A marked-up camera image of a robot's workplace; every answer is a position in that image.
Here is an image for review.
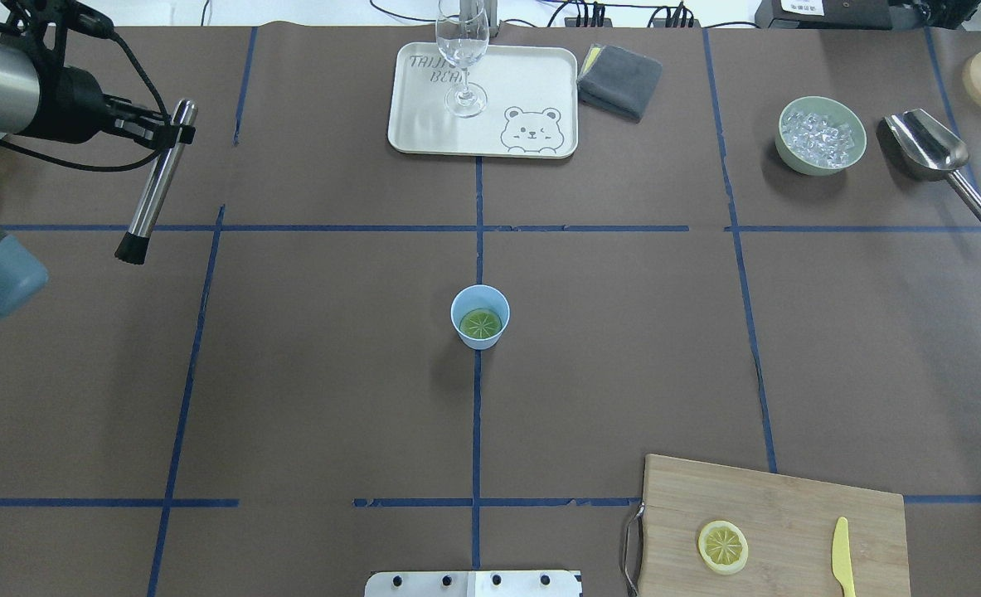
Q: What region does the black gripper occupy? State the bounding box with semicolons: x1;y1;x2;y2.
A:
32;66;196;150

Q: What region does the steel muddler black tip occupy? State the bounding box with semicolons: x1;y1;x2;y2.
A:
114;98;198;265

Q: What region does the yellow lemon slice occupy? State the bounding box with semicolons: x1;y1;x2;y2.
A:
697;519;750;575
459;308;504;341

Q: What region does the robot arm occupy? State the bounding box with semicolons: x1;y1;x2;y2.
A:
0;41;198;322

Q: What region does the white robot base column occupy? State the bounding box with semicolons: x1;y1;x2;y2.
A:
364;570;584;596

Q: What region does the light blue paper cup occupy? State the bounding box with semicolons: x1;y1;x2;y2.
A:
449;284;512;351

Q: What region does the clear wine glass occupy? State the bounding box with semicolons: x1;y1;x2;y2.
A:
435;1;490;119

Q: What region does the cream bear serving tray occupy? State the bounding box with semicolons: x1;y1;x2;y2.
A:
387;42;580;159

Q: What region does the grey folded cloth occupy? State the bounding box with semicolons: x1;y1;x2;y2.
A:
577;44;663;122

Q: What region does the green bowl of ice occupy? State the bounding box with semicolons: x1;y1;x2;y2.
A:
775;97;867;177

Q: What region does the wooden cutting board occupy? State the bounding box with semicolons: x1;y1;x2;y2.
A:
635;454;911;596

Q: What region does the steel ice scoop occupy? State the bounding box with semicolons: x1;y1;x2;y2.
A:
883;109;981;223

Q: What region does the yellow plastic knife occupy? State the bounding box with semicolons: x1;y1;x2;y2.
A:
831;517;857;597

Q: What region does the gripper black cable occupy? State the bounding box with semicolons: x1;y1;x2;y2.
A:
0;0;172;173

